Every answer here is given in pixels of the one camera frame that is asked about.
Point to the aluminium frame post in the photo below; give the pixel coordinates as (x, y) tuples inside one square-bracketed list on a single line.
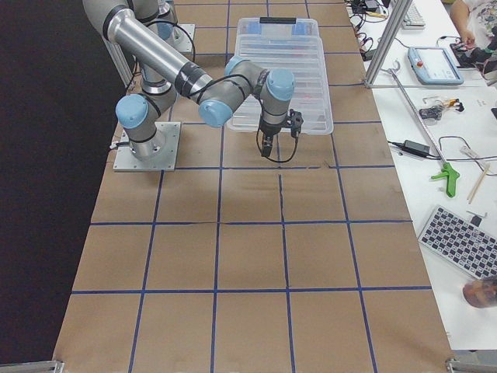
[(390, 32)]

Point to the person at desk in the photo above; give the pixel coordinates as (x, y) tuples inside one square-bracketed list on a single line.
[(474, 21)]

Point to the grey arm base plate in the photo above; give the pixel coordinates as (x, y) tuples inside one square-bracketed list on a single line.
[(160, 153)]

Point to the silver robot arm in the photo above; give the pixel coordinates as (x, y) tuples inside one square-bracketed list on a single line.
[(129, 24), (167, 13)]

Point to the black white keyboard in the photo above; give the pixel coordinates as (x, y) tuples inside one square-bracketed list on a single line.
[(463, 244)]

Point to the black power adapter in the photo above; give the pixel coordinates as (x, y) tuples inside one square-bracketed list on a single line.
[(413, 148)]

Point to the clear ribbed box lid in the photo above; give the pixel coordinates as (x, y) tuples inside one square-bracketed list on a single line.
[(297, 71)]

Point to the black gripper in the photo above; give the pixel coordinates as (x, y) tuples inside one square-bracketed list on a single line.
[(269, 130)]

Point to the clear plastic storage box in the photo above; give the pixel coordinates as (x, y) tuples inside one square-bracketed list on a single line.
[(251, 27)]

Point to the green handled reacher grabber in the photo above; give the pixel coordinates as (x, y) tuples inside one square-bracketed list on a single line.
[(447, 170)]

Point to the robot teach pendant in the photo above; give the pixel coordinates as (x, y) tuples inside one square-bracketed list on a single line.
[(434, 66)]

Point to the black box latch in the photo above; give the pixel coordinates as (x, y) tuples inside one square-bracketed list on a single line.
[(277, 20)]

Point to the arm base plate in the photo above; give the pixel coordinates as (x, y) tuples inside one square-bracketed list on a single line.
[(182, 37)]

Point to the wooden chopsticks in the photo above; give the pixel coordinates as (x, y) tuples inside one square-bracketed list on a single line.
[(477, 184)]

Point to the brown round object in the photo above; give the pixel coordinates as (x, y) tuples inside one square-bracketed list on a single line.
[(481, 293)]

